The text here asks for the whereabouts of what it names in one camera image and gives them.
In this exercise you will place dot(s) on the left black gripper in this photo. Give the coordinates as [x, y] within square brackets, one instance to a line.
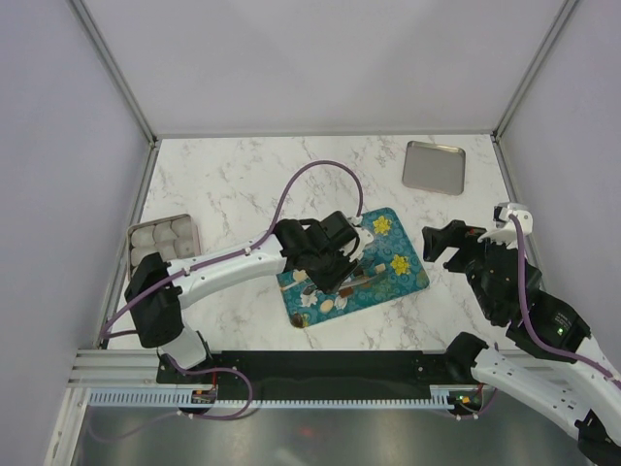
[328, 284]

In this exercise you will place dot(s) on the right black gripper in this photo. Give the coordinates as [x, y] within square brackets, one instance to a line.
[435, 240]

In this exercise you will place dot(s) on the metal tongs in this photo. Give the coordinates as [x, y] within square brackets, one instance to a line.
[311, 289]

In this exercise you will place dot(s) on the brown rectangular chocolate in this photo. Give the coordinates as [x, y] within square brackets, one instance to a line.
[345, 292]

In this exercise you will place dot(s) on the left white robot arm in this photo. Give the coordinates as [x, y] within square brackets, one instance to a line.
[159, 292]

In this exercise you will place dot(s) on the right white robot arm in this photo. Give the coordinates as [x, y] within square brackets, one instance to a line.
[550, 330]

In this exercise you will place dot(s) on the white oval chocolate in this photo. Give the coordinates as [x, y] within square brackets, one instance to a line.
[326, 306]

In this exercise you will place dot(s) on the dark swirl chocolate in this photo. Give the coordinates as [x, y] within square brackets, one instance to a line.
[298, 321]

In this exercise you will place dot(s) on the pink chocolate box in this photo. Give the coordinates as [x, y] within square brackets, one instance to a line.
[173, 237]

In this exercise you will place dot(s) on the teal floral tray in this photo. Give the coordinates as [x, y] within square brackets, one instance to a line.
[389, 269]

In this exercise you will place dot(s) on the metal box lid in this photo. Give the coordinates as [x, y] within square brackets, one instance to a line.
[434, 168]

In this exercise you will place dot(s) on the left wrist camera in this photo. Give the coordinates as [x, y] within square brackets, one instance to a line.
[345, 235]

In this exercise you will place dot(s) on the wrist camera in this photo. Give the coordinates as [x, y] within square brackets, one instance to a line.
[345, 235]
[504, 231]

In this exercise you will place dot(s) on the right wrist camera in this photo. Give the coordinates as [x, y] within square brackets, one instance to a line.
[504, 231]

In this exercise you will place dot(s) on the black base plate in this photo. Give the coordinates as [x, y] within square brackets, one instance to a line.
[340, 374]

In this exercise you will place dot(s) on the white cable duct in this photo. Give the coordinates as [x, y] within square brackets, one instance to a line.
[188, 398]

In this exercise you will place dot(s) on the right aluminium frame post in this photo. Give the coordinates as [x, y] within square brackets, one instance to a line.
[544, 50]

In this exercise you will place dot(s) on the aluminium frame post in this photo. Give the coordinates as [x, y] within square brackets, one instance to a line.
[106, 57]
[544, 50]

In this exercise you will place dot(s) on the left aluminium frame post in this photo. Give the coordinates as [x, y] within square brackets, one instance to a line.
[106, 57]

